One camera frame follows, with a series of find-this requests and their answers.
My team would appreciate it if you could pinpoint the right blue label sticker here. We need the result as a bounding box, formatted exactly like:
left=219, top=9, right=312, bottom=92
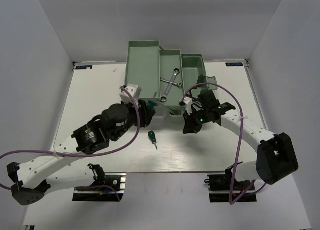
left=225, top=62, right=244, bottom=67

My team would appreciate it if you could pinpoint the green stubby screwdriver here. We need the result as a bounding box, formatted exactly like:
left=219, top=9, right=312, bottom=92
left=148, top=130, right=158, bottom=150
left=147, top=92, right=157, bottom=110

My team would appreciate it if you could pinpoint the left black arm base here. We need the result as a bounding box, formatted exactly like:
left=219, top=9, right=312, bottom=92
left=72, top=164, right=126, bottom=202

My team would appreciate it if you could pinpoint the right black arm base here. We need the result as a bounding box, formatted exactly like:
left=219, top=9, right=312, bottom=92
left=204, top=166, right=257, bottom=203

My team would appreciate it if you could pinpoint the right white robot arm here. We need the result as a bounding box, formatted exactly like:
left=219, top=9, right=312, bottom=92
left=181, top=90, right=299, bottom=190

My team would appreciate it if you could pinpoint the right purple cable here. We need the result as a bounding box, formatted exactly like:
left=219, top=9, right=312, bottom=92
left=181, top=82, right=266, bottom=206

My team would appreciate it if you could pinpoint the large silver ratchet wrench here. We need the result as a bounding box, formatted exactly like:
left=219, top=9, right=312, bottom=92
left=160, top=68, right=181, bottom=103

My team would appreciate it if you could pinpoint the left blue label sticker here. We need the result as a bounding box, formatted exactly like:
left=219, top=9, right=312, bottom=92
left=75, top=65, right=93, bottom=70

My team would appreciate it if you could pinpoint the blue label sticker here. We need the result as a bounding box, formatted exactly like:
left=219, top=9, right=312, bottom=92
left=225, top=62, right=244, bottom=67
left=75, top=65, right=93, bottom=70

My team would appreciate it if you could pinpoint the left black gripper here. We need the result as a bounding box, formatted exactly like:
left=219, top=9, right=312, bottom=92
left=111, top=99, right=156, bottom=141

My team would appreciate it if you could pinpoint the green plastic toolbox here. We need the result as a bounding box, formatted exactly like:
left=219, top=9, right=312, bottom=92
left=124, top=40, right=217, bottom=124

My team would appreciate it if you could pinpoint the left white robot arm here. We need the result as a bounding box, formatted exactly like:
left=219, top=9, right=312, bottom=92
left=7, top=100, right=156, bottom=206

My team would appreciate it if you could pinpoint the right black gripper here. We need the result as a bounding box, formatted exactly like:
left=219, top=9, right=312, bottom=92
left=183, top=107, right=210, bottom=134

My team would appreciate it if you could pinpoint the small silver wrench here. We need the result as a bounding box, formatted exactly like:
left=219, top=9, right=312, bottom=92
left=160, top=78, right=183, bottom=89

